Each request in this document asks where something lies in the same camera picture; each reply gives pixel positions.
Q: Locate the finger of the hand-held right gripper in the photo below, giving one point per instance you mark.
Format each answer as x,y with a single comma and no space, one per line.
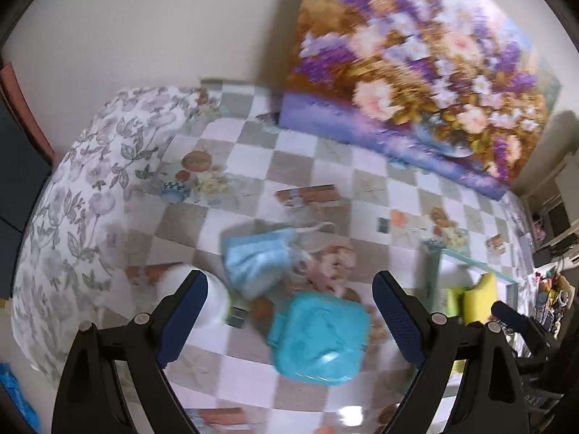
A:
513,318

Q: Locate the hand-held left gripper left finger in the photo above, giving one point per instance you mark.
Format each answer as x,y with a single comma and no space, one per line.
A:
181,321

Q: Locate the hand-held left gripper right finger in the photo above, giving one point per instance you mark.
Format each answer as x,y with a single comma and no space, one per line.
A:
398,321

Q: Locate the yellow sponge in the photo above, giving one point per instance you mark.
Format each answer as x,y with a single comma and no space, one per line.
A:
481,298

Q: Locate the white tray with teal rim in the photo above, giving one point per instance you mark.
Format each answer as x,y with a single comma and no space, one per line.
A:
441,280

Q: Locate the white pill bottle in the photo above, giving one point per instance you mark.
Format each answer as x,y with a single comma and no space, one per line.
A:
217,298

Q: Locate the pile of colourful craft items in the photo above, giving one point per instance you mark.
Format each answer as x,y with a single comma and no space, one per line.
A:
556,289

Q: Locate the teal toy house box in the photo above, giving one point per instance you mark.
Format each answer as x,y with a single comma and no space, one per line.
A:
316,334

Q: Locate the white wooden shelf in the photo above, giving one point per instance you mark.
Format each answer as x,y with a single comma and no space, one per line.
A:
561,235

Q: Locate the grey floral cloth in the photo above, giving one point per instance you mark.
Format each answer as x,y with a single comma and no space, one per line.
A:
81,190

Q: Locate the checkered plastic tablecloth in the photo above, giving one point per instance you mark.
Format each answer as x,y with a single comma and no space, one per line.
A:
253,153

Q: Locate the dark cabinet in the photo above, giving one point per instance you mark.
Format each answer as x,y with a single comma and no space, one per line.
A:
18,181

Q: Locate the flower bouquet painting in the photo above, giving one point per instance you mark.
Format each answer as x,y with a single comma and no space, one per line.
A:
407,77

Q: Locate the reddish brown board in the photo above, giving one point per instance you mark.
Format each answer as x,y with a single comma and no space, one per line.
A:
22,104

